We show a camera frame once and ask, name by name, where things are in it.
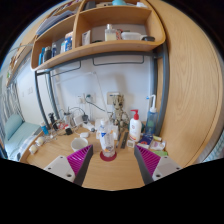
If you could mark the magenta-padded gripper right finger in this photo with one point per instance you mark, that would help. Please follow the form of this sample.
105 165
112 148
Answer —
165 165

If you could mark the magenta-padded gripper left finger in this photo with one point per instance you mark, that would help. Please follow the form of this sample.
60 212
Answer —
60 166

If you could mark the clear plastic water bottle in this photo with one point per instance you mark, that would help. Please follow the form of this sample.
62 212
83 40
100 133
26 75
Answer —
107 140

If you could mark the green packet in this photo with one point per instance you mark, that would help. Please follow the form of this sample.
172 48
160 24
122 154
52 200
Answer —
161 153

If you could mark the white packet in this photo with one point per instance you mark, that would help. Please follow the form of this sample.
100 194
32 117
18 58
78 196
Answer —
157 145

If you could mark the cream white cup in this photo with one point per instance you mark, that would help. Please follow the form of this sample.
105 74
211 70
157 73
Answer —
79 145

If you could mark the small white jar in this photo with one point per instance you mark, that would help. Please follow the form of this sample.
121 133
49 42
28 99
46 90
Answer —
32 149
40 141

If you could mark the blue box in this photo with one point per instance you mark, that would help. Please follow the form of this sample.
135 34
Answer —
145 139

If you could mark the white earbuds case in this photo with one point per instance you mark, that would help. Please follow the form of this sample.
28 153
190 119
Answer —
84 135

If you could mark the small white square device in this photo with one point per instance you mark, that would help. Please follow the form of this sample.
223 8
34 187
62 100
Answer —
130 144

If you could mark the blue tube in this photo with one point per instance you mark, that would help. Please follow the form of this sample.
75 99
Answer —
44 128

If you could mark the black electric shaver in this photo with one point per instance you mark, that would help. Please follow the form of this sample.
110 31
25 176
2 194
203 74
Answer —
52 120

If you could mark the blue bottle with white nozzle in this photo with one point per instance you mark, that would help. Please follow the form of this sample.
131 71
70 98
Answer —
151 120

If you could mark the white red-pump lotion bottle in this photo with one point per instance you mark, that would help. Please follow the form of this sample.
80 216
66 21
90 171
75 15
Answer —
135 128

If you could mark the black comb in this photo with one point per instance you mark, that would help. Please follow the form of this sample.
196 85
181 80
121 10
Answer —
123 140

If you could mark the white power adapter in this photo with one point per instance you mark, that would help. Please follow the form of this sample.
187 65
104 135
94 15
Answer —
77 120

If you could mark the teal bed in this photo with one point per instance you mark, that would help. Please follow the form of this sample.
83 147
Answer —
16 133

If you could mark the black charger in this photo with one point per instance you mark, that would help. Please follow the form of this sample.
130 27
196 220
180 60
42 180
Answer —
85 117

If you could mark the wooden robot figurine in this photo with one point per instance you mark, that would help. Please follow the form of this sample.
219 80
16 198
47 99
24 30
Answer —
118 106

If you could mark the wooden shelf unit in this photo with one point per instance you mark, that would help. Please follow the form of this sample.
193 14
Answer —
113 20

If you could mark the grey metal frame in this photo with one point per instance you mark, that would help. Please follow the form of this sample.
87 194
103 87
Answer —
165 93

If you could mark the white wall socket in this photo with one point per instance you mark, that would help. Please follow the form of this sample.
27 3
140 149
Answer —
90 98

